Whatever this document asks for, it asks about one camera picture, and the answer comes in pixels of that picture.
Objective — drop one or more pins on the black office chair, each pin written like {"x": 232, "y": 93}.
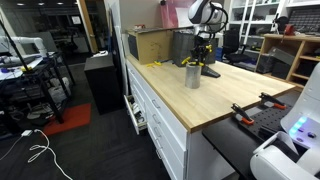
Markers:
{"x": 233, "y": 43}

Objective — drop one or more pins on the red object on shelf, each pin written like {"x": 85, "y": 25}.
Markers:
{"x": 289, "y": 30}

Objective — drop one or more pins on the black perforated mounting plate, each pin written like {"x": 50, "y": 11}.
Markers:
{"x": 266, "y": 121}

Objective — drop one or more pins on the white paper sheet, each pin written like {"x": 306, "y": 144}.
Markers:
{"x": 181, "y": 16}

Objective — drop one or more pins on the black robot platform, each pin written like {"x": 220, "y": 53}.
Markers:
{"x": 226, "y": 143}

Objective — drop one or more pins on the silver cylindrical holder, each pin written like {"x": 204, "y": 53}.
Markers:
{"x": 193, "y": 78}

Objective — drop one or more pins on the black orange bar clamp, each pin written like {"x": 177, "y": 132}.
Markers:
{"x": 242, "y": 115}
{"x": 271, "y": 100}

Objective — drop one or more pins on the white item on cabinet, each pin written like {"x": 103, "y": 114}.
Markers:
{"x": 100, "y": 53}

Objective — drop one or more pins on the black storage box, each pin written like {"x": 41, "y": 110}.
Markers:
{"x": 265, "y": 63}

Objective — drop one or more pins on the red floor mat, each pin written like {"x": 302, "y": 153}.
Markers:
{"x": 70, "y": 118}

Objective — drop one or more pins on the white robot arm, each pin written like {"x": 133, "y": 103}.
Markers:
{"x": 311, "y": 100}

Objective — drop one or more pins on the black floor cabinet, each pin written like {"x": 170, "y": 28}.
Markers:
{"x": 103, "y": 83}

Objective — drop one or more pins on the black wedge tool stand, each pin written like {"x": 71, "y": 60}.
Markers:
{"x": 210, "y": 72}

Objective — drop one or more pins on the brown cardboard box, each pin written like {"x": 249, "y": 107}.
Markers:
{"x": 153, "y": 46}

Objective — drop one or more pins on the white power adapter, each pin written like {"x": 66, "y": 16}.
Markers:
{"x": 26, "y": 133}

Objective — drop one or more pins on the grey storage box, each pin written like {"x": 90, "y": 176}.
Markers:
{"x": 281, "y": 55}

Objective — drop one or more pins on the small yellow tools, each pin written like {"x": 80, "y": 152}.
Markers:
{"x": 155, "y": 63}

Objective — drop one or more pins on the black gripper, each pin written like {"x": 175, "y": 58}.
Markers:
{"x": 201, "y": 41}

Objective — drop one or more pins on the black equipment cart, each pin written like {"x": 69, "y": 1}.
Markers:
{"x": 43, "y": 83}

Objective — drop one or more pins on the pink plastic sheet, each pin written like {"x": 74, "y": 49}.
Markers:
{"x": 168, "y": 15}

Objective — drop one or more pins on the black tripod pole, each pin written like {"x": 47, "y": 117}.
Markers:
{"x": 15, "y": 46}

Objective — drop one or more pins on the blue bin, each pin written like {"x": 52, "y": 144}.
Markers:
{"x": 219, "y": 54}

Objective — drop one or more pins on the open white drawer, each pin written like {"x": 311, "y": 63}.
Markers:
{"x": 135, "y": 115}

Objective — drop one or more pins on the wooden door frame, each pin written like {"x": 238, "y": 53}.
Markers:
{"x": 87, "y": 26}

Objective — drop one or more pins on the white pipe frame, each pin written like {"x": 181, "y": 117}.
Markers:
{"x": 33, "y": 41}

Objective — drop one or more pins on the white shelving rack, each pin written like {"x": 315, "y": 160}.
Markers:
{"x": 250, "y": 23}

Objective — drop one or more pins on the wooden shelf unit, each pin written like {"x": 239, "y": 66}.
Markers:
{"x": 301, "y": 43}

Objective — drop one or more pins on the white drawer cabinet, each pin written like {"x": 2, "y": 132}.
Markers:
{"x": 173, "y": 133}

